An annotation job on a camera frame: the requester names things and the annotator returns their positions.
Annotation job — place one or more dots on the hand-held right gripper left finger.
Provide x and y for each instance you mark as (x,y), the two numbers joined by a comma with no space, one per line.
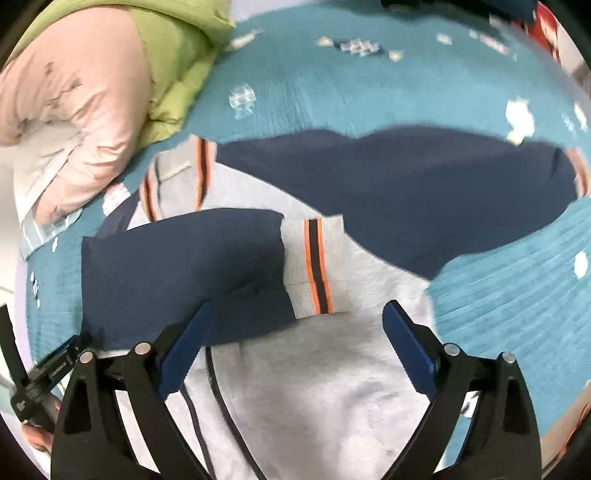
(184,355)

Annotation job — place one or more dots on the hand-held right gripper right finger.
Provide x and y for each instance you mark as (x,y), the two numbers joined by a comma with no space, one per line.
(408,350)

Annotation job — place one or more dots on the grey and navy sweatshirt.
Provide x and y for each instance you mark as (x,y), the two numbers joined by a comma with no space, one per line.
(323,369)

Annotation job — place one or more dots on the person's left hand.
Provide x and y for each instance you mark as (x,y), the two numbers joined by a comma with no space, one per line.
(37,438)

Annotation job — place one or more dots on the pale striped cloth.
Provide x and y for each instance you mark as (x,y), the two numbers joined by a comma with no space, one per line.
(41,184)

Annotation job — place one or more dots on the teal printed blanket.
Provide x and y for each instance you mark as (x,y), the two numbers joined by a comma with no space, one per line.
(323,92)

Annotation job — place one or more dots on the pink padded jacket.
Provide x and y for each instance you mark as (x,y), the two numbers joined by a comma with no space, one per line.
(83,101)

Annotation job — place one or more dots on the green padded jacket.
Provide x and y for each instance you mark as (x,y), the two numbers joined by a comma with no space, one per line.
(180,55)

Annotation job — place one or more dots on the dark navy cloth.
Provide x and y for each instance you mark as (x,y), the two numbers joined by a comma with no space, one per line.
(461,7)

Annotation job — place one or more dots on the red printed cushion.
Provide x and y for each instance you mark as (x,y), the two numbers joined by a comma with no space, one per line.
(545,27)

